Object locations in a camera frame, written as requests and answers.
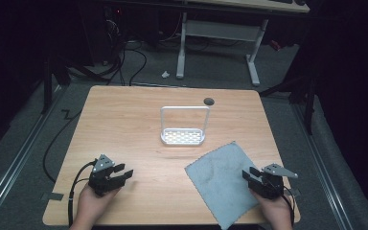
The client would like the person's right hand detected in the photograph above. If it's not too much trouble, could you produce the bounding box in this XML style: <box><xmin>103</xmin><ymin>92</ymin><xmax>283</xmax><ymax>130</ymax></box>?
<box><xmin>250</xmin><ymin>188</ymin><xmax>293</xmax><ymax>230</ymax></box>

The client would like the left hand-held gripper cable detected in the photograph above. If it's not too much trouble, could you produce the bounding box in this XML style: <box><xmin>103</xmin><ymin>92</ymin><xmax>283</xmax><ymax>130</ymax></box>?
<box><xmin>67</xmin><ymin>160</ymin><xmax>98</xmax><ymax>228</ymax></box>

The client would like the bundle of black cables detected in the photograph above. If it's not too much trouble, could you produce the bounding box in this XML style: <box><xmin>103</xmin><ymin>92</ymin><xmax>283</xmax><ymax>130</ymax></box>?
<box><xmin>92</xmin><ymin>6</ymin><xmax>149</xmax><ymax>87</ymax></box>

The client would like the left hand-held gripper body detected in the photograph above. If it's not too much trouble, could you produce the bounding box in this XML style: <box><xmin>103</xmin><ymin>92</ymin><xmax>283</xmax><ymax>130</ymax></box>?
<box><xmin>87</xmin><ymin>153</ymin><xmax>126</xmax><ymax>197</ymax></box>

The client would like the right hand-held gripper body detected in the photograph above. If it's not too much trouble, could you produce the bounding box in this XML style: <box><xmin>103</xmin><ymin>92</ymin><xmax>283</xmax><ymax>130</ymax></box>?
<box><xmin>246</xmin><ymin>163</ymin><xmax>299</xmax><ymax>200</ymax></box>

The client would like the metal floor rail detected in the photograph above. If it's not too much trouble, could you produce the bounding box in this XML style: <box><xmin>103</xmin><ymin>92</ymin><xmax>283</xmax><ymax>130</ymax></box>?
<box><xmin>0</xmin><ymin>85</ymin><xmax>65</xmax><ymax>224</ymax></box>
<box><xmin>292</xmin><ymin>103</ymin><xmax>355</xmax><ymax>230</ymax></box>

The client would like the hand-held gripper cable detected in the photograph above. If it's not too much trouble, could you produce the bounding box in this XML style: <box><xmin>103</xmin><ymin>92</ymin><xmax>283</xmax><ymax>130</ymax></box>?
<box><xmin>67</xmin><ymin>160</ymin><xmax>98</xmax><ymax>228</ymax></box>
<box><xmin>282</xmin><ymin>185</ymin><xmax>296</xmax><ymax>226</ymax></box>

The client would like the grey cloth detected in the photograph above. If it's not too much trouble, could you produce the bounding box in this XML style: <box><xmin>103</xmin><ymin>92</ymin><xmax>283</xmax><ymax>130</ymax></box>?
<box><xmin>184</xmin><ymin>140</ymin><xmax>261</xmax><ymax>230</ymax></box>

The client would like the black floor cable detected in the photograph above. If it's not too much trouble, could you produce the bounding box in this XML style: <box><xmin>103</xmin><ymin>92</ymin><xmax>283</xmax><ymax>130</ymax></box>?
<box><xmin>42</xmin><ymin>108</ymin><xmax>83</xmax><ymax>184</ymax></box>

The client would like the white-legged desk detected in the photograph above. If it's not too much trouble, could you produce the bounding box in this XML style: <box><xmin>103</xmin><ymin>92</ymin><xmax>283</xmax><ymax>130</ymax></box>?
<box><xmin>171</xmin><ymin>0</ymin><xmax>311</xmax><ymax>87</ymax></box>

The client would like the black stand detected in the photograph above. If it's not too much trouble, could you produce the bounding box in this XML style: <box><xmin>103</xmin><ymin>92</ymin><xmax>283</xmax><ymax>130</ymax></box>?
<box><xmin>259</xmin><ymin>63</ymin><xmax>319</xmax><ymax>136</ymax></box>
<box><xmin>40</xmin><ymin>54</ymin><xmax>109</xmax><ymax>115</ymax></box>

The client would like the grey tape piece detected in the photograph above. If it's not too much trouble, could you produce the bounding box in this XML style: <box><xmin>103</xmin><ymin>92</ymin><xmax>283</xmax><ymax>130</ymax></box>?
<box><xmin>40</xmin><ymin>192</ymin><xmax>65</xmax><ymax>202</ymax></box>

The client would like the right hand-held gripper cable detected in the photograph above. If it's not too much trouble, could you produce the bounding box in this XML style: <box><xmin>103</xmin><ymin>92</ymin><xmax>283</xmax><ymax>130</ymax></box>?
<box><xmin>282</xmin><ymin>185</ymin><xmax>296</xmax><ymax>226</ymax></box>

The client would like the white towel rack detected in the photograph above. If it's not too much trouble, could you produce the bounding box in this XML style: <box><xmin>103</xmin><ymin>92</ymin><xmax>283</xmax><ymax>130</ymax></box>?
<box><xmin>159</xmin><ymin>105</ymin><xmax>211</xmax><ymax>147</ymax></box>

